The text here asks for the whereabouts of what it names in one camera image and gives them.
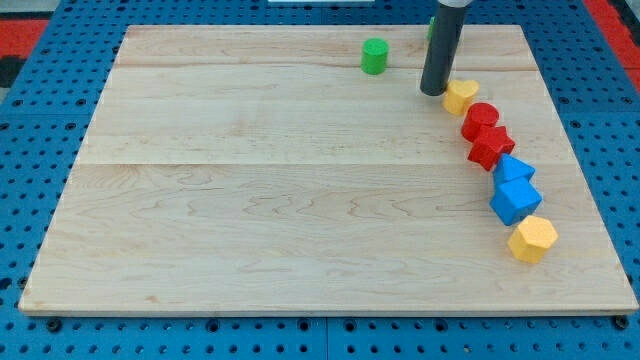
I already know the blue cube block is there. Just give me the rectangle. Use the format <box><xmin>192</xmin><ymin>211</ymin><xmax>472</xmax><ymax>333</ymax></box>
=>
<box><xmin>490</xmin><ymin>178</ymin><xmax>542</xmax><ymax>226</ymax></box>

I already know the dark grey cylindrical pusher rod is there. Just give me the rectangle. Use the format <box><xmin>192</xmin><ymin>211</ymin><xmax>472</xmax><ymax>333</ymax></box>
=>
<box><xmin>420</xmin><ymin>0</ymin><xmax>472</xmax><ymax>96</ymax></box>

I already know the light wooden board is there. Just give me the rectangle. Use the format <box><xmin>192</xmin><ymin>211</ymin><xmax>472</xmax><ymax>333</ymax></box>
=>
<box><xmin>19</xmin><ymin>25</ymin><xmax>638</xmax><ymax>317</ymax></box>

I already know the yellow heart block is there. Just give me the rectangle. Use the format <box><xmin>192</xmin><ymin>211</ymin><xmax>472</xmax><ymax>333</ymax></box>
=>
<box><xmin>442</xmin><ymin>79</ymin><xmax>480</xmax><ymax>116</ymax></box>

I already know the green block behind rod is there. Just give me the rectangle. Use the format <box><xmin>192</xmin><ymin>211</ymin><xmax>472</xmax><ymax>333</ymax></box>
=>
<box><xmin>426</xmin><ymin>16</ymin><xmax>436</xmax><ymax>41</ymax></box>

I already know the red cylinder block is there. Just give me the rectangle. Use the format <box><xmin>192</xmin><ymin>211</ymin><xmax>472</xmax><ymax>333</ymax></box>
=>
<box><xmin>461</xmin><ymin>102</ymin><xmax>500</xmax><ymax>142</ymax></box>

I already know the blue triangle block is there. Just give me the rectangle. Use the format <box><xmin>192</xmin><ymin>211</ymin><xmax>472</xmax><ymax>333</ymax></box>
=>
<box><xmin>493</xmin><ymin>153</ymin><xmax>536</xmax><ymax>186</ymax></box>

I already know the red star block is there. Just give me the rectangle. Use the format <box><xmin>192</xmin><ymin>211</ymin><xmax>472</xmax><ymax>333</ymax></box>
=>
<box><xmin>467</xmin><ymin>126</ymin><xmax>516</xmax><ymax>171</ymax></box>

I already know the yellow hexagon block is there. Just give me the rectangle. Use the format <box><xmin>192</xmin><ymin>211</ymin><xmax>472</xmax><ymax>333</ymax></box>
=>
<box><xmin>507</xmin><ymin>215</ymin><xmax>559</xmax><ymax>264</ymax></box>

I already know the green cylinder block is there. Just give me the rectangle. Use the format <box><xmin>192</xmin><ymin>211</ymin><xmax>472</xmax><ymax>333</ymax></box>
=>
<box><xmin>360</xmin><ymin>38</ymin><xmax>389</xmax><ymax>75</ymax></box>

